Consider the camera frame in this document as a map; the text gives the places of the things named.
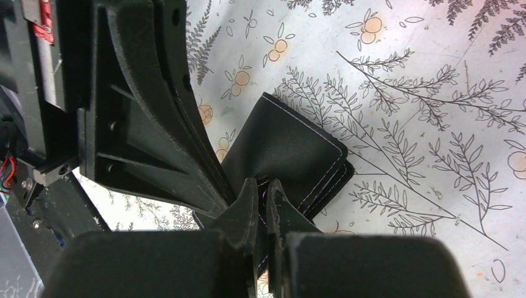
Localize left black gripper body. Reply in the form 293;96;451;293
1;1;107;297

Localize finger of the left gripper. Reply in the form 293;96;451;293
78;1;228;218
155;1;235;206

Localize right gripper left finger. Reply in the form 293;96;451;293
42;178;258;297

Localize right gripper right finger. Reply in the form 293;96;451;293
266;180;470;297

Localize black leather card holder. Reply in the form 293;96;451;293
221;93;354;275

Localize floral table mat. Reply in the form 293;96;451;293
74;0;526;298

